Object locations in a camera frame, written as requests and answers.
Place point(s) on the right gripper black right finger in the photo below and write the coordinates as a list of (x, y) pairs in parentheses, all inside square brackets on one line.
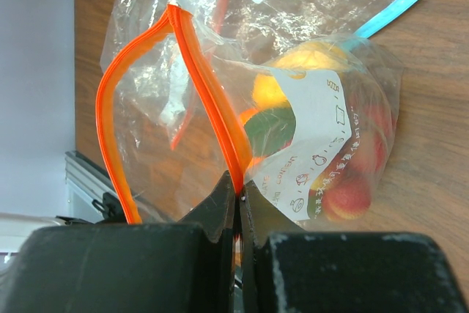
[(288, 269)]

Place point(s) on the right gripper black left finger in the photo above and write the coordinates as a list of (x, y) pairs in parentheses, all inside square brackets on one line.
[(186, 266)]

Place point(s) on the red lychee bunch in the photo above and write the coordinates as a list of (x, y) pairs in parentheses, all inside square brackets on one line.
[(325, 151)]

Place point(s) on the orange fruit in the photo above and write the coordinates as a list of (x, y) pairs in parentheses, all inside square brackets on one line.
[(255, 125)]

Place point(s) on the clear zip bag orange zipper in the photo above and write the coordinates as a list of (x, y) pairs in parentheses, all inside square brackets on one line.
[(156, 183)]

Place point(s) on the yellow mango fruit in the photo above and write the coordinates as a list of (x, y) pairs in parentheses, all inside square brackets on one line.
[(308, 56)]

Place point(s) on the crumpled clear zip bag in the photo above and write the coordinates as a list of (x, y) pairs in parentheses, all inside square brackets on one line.
[(158, 83)]

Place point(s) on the aluminium frame rail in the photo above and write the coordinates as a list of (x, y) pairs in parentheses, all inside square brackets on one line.
[(90, 195)]

